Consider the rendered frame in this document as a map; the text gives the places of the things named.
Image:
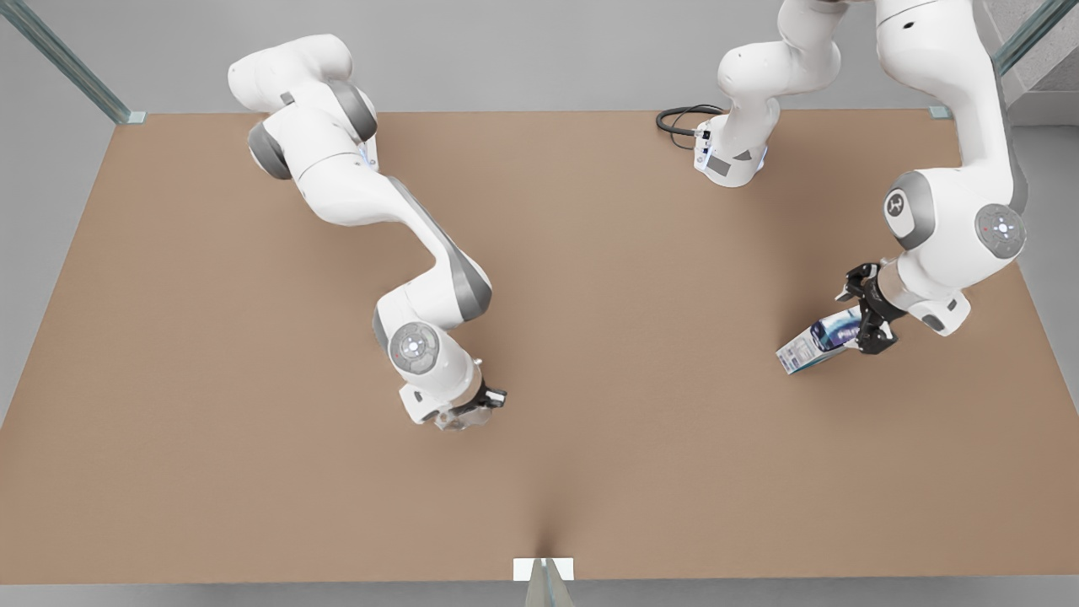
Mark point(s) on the silver frame post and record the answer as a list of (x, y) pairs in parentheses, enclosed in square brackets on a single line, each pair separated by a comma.
[(67, 63), (544, 577), (1020, 42)]

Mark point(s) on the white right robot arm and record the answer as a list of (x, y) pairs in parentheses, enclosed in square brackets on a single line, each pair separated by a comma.
[(354, 194)]

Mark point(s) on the white and blue printed carton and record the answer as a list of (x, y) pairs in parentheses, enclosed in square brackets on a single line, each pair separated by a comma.
[(816, 341)]

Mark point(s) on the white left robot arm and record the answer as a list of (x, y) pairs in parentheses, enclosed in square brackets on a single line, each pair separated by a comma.
[(952, 126)]

